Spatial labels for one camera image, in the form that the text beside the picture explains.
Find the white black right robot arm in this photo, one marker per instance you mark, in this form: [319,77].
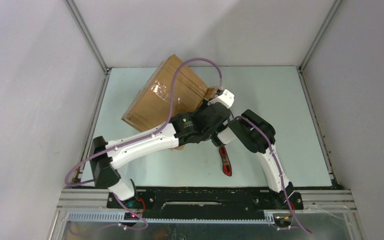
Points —
[258,137]

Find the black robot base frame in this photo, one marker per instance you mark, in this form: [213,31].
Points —
[216,204]

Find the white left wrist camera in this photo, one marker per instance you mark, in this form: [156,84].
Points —
[226,98]

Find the brown cardboard express box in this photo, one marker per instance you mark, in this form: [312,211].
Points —
[165,95]

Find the aluminium corner post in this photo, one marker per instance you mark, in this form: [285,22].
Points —
[87,35]
[320,33]

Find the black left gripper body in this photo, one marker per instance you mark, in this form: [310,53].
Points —
[207,137]

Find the aluminium right corner post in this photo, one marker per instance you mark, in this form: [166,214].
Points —
[320,33]

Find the red black utility knife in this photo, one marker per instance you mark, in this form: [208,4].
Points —
[225,160]

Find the aluminium left corner post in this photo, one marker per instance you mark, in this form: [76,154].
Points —
[87,35]

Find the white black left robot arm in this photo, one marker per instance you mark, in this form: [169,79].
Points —
[182,129]

